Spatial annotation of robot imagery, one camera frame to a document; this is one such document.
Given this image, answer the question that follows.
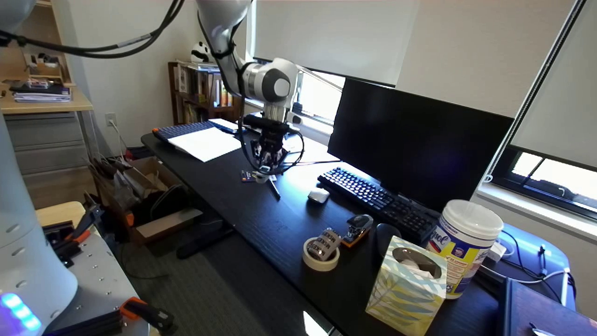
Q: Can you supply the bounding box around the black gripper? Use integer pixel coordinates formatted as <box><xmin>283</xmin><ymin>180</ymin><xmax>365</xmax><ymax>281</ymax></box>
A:
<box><xmin>239</xmin><ymin>113</ymin><xmax>291</xmax><ymax>163</ymax></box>

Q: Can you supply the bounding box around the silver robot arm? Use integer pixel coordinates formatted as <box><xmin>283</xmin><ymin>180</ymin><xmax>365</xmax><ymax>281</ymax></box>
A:
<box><xmin>196</xmin><ymin>0</ymin><xmax>300</xmax><ymax>167</ymax></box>

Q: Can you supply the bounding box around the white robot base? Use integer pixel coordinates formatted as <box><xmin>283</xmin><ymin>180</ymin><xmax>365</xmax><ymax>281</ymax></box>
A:
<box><xmin>0</xmin><ymin>117</ymin><xmax>78</xmax><ymax>336</ymax></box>

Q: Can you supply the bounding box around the silver pen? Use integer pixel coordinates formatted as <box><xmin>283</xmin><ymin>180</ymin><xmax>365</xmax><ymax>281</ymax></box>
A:
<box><xmin>268</xmin><ymin>177</ymin><xmax>281</xmax><ymax>201</ymax></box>

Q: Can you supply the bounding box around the white paper sheet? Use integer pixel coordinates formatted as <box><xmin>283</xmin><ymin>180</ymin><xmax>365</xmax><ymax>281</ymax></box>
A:
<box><xmin>169</xmin><ymin>126</ymin><xmax>240</xmax><ymax>162</ymax></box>

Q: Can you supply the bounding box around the wooden bookshelf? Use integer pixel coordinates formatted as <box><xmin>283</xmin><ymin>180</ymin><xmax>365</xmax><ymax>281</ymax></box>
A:
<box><xmin>168</xmin><ymin>61</ymin><xmax>244</xmax><ymax>124</ymax></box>

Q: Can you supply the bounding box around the orange black stapler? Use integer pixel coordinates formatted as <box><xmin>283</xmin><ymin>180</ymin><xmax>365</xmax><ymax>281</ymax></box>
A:
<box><xmin>341</xmin><ymin>212</ymin><xmax>373</xmax><ymax>247</ymax></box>

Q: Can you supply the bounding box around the masking tape roll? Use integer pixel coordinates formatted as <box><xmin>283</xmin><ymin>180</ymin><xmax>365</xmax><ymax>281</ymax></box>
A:
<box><xmin>302</xmin><ymin>227</ymin><xmax>341</xmax><ymax>272</ymax></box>

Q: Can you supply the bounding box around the cardboard box with tools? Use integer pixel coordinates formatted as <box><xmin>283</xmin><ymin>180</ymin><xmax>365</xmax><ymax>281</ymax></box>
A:
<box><xmin>89</xmin><ymin>156</ymin><xmax>203</xmax><ymax>242</ymax></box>

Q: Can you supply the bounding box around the black keyboard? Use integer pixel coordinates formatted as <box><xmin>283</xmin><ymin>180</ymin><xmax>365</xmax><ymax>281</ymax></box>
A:
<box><xmin>319</xmin><ymin>167</ymin><xmax>438</xmax><ymax>244</ymax></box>

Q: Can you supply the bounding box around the black computer monitor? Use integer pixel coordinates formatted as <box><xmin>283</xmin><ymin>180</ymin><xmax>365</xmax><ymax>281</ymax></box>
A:
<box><xmin>328</xmin><ymin>78</ymin><xmax>511</xmax><ymax>210</ymax></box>

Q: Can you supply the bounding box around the yellow tissue box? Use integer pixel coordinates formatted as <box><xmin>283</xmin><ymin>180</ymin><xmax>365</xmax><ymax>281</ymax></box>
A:
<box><xmin>365</xmin><ymin>236</ymin><xmax>447</xmax><ymax>336</ymax></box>

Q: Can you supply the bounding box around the disinfecting wipes canister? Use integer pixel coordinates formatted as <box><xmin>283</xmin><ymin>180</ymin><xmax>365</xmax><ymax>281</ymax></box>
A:
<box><xmin>427</xmin><ymin>199</ymin><xmax>503</xmax><ymax>298</ymax></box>

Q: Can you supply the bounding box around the dark blue binder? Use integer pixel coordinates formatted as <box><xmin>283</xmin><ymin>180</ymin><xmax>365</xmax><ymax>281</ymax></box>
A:
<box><xmin>496</xmin><ymin>279</ymin><xmax>597</xmax><ymax>336</ymax></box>

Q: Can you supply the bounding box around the black cable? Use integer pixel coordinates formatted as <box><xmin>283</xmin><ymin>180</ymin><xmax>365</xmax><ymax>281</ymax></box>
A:
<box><xmin>0</xmin><ymin>0</ymin><xmax>186</xmax><ymax>61</ymax></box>

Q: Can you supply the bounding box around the wooden wall shelf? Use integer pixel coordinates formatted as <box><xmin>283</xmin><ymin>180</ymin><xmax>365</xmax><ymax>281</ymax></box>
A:
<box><xmin>0</xmin><ymin>0</ymin><xmax>93</xmax><ymax>113</ymax></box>

